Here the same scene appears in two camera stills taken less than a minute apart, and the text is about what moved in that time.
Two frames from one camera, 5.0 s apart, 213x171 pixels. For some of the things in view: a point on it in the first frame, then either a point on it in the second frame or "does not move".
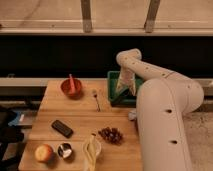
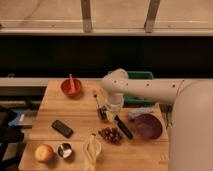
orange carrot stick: x=72 y=86 does not move
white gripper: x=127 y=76 to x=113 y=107
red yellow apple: x=43 y=153 does not move
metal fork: x=94 y=94 does not move
